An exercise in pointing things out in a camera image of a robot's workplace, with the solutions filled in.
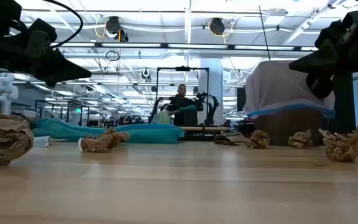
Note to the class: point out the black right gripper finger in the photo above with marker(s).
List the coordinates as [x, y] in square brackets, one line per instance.
[319, 60]
[320, 87]

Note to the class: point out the pale pink trash bag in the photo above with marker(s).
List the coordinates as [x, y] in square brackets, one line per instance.
[278, 84]

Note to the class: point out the translucent grey trash bin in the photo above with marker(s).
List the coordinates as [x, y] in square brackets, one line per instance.
[287, 127]

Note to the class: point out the large brown paper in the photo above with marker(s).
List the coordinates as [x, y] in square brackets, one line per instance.
[2, 137]

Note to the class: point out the teal trash bag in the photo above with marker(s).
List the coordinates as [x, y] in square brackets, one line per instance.
[154, 133]

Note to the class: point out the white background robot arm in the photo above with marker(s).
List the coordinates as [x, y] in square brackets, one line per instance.
[3, 93]

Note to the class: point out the pale green container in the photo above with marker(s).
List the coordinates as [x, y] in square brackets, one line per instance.
[164, 118]

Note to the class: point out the black background robot rig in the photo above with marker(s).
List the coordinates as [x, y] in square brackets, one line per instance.
[182, 68]

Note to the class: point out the person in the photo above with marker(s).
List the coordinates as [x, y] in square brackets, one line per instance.
[182, 102]

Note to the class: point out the wooden background table top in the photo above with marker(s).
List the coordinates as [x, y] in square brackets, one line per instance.
[204, 128]

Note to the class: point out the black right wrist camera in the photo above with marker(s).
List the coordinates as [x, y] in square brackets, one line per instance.
[328, 32]

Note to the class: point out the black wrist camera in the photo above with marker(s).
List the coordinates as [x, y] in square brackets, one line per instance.
[328, 32]
[42, 32]

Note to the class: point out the black partition wall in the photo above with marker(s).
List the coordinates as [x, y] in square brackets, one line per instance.
[343, 109]

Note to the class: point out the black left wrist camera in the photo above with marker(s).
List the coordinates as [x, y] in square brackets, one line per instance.
[42, 32]

